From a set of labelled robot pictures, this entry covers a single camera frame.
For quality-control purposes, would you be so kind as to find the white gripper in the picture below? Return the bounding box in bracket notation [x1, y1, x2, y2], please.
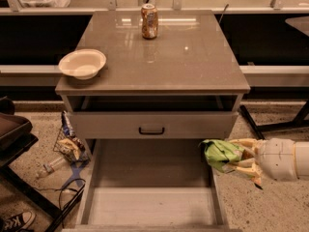
[227, 138, 297, 187]

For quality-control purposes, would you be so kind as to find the green rice chip bag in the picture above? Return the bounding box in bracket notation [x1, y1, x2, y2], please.
[199, 139, 244, 173]

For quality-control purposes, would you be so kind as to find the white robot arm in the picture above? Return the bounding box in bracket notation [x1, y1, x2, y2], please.
[226, 138, 309, 186]

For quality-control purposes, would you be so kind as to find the grey drawer cabinet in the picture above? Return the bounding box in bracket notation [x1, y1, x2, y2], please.
[54, 9, 251, 160]

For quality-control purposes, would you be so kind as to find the open bottom drawer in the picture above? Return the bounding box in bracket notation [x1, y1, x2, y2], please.
[63, 139, 242, 232]

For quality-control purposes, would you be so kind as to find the blue snack bag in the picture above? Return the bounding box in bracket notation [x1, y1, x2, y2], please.
[61, 111, 75, 137]

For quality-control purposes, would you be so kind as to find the black stand base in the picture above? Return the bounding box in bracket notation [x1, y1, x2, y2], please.
[239, 99, 309, 141]

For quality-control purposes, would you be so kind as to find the orange soda can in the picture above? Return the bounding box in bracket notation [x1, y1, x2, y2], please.
[141, 4, 158, 40]

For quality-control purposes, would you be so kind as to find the white bowl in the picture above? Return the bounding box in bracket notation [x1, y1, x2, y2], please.
[58, 49, 106, 80]

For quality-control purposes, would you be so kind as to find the clear plastic bottle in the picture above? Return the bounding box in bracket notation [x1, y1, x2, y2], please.
[36, 157, 67, 179]

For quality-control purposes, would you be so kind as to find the black chair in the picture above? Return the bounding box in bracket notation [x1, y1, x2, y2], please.
[0, 97, 84, 232]

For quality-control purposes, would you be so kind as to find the black sneaker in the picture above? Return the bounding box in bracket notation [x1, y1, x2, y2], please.
[0, 211, 36, 232]

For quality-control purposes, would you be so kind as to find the middle drawer with handle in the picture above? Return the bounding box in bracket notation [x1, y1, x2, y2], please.
[69, 112, 238, 139]

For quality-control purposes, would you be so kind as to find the black cable on floor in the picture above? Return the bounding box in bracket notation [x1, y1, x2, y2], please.
[33, 177, 87, 229]

